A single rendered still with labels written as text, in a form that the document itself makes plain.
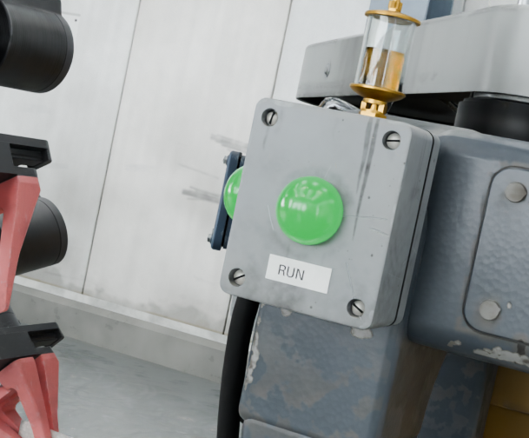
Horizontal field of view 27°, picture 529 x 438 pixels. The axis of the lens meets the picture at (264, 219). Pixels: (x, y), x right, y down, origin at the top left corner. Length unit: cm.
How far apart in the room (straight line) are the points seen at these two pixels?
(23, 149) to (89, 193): 615
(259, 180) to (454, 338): 12
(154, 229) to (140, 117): 69
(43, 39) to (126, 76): 604
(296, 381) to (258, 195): 10
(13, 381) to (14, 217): 18
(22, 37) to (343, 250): 31
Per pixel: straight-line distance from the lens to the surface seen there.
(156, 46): 668
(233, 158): 98
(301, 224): 46
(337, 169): 47
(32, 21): 72
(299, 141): 48
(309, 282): 47
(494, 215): 50
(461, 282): 51
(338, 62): 91
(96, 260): 677
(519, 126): 62
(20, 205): 65
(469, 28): 67
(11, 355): 79
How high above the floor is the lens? 130
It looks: 3 degrees down
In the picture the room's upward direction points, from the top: 12 degrees clockwise
